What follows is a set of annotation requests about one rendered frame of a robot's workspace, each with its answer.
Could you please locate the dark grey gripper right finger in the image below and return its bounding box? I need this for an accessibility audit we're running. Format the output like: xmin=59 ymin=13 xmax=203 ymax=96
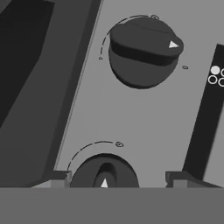
xmin=164 ymin=171 xmax=222 ymax=189

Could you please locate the dark grey stove knob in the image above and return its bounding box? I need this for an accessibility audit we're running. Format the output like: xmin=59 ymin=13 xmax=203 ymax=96
xmin=69 ymin=153 xmax=140 ymax=189
xmin=108 ymin=17 xmax=185 ymax=90

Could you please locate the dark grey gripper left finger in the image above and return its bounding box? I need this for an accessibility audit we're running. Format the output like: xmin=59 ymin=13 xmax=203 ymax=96
xmin=31 ymin=170 xmax=73 ymax=189

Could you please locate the grey stove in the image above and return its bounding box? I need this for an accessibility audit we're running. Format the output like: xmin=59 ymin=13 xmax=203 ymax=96
xmin=0 ymin=0 xmax=224 ymax=189

